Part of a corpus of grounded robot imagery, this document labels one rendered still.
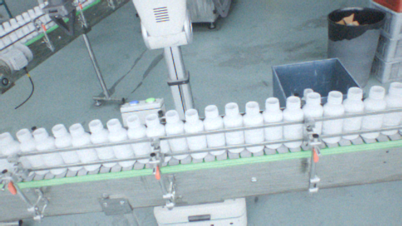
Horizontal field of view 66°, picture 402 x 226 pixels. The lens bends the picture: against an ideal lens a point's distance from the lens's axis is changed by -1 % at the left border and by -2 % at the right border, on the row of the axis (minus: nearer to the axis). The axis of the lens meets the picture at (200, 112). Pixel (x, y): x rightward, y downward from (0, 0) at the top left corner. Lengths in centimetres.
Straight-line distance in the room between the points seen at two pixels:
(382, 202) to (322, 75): 96
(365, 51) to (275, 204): 155
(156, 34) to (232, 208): 101
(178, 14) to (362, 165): 91
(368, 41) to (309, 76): 137
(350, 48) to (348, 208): 137
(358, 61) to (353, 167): 197
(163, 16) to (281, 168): 79
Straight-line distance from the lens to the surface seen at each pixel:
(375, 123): 105
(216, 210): 182
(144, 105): 109
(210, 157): 101
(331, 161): 107
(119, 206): 117
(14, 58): 227
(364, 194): 227
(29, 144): 112
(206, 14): 462
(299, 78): 163
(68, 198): 119
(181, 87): 159
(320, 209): 214
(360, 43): 292
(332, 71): 166
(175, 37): 143
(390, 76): 334
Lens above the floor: 170
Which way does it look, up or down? 35 degrees down
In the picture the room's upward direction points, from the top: 10 degrees counter-clockwise
